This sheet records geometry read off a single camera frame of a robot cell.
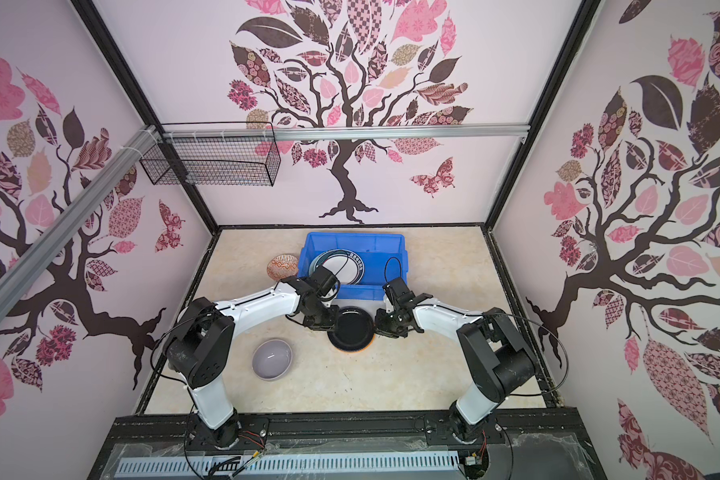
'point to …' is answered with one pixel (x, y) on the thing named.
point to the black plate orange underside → (354, 330)
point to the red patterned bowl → (282, 266)
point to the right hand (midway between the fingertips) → (375, 326)
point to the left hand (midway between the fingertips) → (334, 330)
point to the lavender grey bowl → (272, 359)
